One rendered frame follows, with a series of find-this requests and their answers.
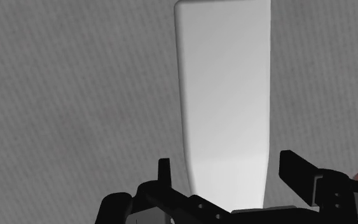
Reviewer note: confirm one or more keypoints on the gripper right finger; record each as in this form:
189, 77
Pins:
302, 176

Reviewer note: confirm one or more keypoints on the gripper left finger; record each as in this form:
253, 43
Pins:
178, 201

